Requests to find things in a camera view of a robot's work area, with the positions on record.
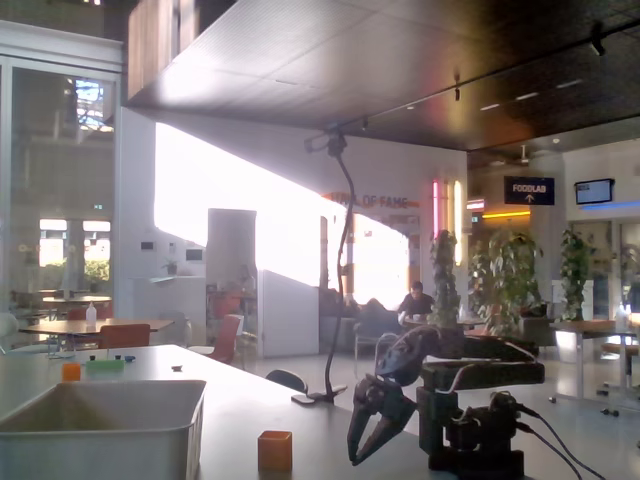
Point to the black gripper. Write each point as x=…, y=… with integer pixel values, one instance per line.
x=381, y=403

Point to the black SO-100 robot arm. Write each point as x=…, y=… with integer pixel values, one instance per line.
x=480, y=370

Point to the white plastic bin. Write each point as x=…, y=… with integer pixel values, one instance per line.
x=100, y=450

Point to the green flat block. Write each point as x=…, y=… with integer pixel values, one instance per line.
x=105, y=365

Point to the dark green perforated chair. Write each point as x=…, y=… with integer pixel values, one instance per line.
x=286, y=380

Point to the seated person in dark shirt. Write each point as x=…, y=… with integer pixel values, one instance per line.
x=417, y=302

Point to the tall climbing potted plant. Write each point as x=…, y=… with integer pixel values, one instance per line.
x=445, y=280

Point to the red cafe chair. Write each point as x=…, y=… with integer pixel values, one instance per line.
x=225, y=337

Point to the bushy potted plant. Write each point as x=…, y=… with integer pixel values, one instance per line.
x=510, y=280

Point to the white tube light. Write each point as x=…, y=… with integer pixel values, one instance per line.
x=458, y=225

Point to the pink neon tube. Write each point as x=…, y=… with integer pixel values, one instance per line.
x=435, y=210

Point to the wooden table with metal legs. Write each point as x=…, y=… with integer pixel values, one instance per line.
x=585, y=327

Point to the slim potted plant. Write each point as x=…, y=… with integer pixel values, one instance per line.
x=575, y=275

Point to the orange cafe chair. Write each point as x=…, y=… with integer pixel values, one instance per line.
x=124, y=336

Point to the black foodlab sign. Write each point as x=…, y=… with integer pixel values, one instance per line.
x=529, y=191

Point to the wooden cafe table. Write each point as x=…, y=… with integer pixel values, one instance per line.
x=95, y=326

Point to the white squeeze bottle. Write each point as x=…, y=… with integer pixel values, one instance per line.
x=90, y=316

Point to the small orange cube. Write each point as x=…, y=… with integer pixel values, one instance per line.
x=71, y=372

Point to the black track spotlight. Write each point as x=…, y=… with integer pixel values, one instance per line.
x=597, y=42
x=457, y=91

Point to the black gooseneck clamp mount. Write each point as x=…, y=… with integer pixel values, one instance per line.
x=320, y=397

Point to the grey metal frame armchair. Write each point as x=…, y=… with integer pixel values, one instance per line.
x=367, y=332

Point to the phone in gooseneck mount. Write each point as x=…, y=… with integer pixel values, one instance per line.
x=314, y=144

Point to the wall mounted monitor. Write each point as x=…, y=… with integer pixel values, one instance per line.
x=593, y=192

